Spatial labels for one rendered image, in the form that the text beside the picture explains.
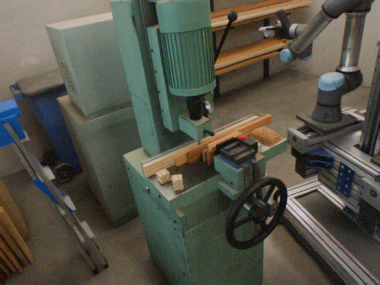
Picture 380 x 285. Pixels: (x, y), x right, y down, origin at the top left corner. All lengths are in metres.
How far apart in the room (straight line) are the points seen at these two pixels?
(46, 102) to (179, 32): 1.85
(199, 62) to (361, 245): 1.35
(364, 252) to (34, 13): 3.10
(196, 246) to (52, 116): 1.84
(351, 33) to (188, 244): 1.24
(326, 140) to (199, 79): 0.90
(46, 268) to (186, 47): 1.78
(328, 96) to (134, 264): 1.52
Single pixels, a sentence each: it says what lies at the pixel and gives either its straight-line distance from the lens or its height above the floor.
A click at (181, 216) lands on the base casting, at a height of 0.80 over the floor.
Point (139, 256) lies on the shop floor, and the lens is 2.07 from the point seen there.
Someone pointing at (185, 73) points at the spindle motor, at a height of 1.28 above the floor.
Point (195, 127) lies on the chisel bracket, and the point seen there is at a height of 1.06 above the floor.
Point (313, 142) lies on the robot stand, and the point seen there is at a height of 0.73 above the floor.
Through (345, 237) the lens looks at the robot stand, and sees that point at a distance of 1.90.
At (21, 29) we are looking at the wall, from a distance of 3.14.
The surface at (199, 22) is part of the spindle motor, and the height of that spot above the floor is 1.43.
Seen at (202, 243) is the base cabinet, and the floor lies 0.60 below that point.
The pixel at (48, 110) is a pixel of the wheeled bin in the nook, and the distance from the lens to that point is 2.67.
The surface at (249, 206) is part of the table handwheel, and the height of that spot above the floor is 0.83.
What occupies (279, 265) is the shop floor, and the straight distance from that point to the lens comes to 1.96.
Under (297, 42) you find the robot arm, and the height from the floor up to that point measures 1.20.
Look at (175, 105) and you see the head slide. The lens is 1.18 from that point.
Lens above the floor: 1.57
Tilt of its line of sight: 30 degrees down
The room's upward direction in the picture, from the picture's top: 8 degrees counter-clockwise
